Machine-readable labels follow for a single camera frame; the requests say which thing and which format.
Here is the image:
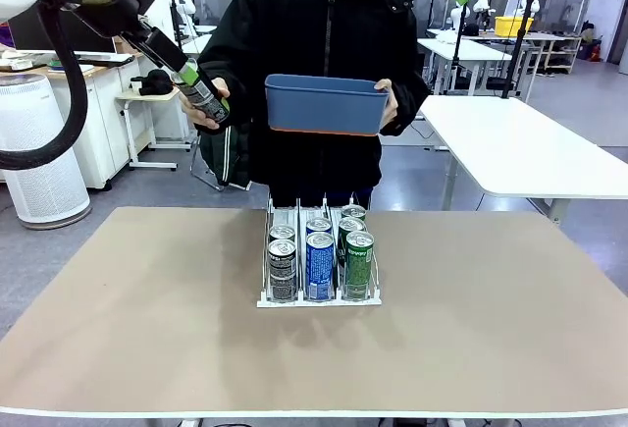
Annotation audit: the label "black plush item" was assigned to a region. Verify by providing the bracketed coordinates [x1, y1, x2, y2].
[131, 69, 174, 97]

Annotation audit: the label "small white side table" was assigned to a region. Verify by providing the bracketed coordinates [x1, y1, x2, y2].
[115, 85, 182, 172]

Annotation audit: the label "person right hand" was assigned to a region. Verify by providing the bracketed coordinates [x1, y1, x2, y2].
[178, 77, 233, 131]

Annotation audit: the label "white cylindrical air purifier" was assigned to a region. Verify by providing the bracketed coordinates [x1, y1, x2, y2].
[0, 73, 92, 231]

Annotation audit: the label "person right forearm black sleeve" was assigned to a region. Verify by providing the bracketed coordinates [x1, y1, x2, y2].
[193, 48, 249, 138]

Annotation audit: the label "white cabinet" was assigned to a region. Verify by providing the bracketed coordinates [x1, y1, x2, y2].
[48, 53, 193, 190]

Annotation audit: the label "black corrugated cable hose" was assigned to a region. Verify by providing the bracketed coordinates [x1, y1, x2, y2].
[0, 0, 90, 172]

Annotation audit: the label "blue Pocari Sweat can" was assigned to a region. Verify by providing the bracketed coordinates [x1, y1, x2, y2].
[305, 231, 336, 300]
[305, 217, 334, 237]

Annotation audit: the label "dark green striped jacket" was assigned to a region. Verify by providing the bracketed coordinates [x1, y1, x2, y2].
[195, 122, 254, 192]

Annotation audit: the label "person torso black jacket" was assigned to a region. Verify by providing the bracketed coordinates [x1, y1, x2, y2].
[195, 0, 433, 208]

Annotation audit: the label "person left hand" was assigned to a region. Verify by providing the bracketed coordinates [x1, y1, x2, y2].
[374, 78, 400, 128]

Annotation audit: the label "wooden desk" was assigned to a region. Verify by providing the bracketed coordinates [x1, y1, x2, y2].
[0, 50, 144, 80]

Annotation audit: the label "black tripod stand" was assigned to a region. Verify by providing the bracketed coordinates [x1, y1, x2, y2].
[499, 0, 537, 100]

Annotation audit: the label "black monitor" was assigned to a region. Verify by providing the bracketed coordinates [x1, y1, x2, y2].
[7, 4, 117, 55]

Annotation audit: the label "clear plastic can dispenser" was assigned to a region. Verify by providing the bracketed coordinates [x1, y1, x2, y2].
[256, 192, 383, 309]

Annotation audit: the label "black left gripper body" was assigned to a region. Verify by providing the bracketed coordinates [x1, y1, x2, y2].
[131, 27, 190, 75]

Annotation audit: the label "person left forearm black sleeve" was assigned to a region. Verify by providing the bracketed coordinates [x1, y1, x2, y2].
[380, 66, 433, 136]

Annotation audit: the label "blue bin orange handles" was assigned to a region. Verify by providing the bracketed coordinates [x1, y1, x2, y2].
[264, 73, 392, 137]

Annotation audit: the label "yellow plastic crate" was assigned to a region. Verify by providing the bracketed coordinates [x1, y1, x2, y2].
[494, 15, 535, 38]

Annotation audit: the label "black coffee can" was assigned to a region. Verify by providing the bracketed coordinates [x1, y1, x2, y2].
[266, 239, 297, 303]
[175, 56, 232, 129]
[268, 224, 297, 246]

